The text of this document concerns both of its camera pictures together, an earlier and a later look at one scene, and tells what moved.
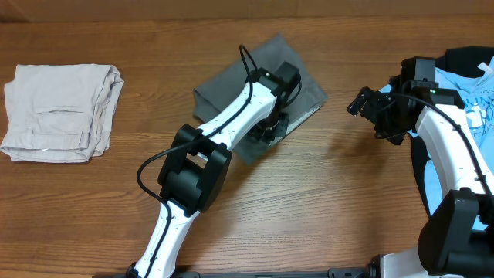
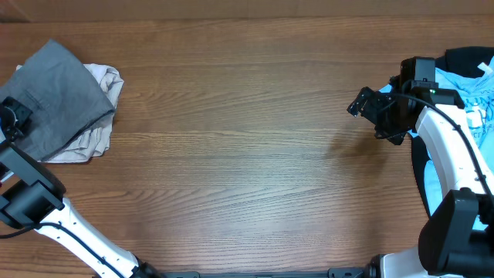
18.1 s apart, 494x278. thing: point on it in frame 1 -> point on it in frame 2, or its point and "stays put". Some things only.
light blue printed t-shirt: x=476 y=94 stays put
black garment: x=461 y=59 stays put
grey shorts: x=252 y=146 -> x=64 y=98
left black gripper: x=280 y=128 -> x=22 y=113
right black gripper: x=373 y=100 stays put
